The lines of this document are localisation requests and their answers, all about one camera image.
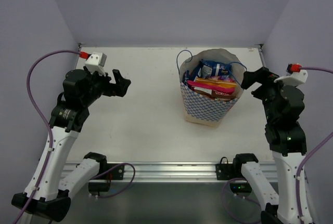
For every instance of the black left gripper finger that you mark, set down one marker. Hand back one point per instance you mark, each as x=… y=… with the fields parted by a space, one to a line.
x=120 y=87
x=118 y=78

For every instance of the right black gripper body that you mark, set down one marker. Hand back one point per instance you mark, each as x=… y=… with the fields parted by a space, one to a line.
x=266 y=92

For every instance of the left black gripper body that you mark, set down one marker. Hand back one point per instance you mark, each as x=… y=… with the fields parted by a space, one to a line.
x=112 y=86

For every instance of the blue checkered paper bag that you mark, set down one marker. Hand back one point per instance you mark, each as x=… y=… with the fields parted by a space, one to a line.
x=199 y=107

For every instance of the purple Fox's candy bag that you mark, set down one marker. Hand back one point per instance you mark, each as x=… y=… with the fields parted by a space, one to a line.
x=225 y=78

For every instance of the blue Doritos chip bag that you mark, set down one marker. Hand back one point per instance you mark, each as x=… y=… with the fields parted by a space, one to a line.
x=214 y=68

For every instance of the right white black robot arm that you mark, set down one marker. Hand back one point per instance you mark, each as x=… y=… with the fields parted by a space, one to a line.
x=289 y=204

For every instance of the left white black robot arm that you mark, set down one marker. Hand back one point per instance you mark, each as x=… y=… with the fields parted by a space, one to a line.
x=48 y=195

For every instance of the brown chocolate snack packet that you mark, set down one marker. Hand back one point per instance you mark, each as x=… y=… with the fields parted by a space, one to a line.
x=221 y=96

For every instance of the orange snack packet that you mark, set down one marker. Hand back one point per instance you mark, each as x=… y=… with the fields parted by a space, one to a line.
x=217 y=85

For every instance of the blue white snack packet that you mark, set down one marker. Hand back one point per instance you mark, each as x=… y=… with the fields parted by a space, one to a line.
x=187 y=76

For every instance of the pink snack packet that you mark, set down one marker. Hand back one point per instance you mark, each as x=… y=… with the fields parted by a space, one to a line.
x=204 y=88

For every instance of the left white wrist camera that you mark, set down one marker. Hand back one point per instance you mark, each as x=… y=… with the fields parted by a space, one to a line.
x=96 y=62

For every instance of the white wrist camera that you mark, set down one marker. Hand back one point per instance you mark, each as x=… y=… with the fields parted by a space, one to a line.
x=96 y=62
x=295 y=76

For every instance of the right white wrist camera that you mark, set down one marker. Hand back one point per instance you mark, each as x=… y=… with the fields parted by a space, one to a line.
x=295 y=76

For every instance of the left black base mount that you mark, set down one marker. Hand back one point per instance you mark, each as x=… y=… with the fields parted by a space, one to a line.
x=111 y=172

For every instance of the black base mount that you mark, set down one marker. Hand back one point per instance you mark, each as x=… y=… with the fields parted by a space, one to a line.
x=225 y=171
x=111 y=172

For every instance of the aluminium mounting rail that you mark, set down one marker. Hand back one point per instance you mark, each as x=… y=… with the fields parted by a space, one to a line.
x=169 y=172

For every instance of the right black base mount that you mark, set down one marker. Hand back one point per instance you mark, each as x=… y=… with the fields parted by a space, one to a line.
x=225 y=171

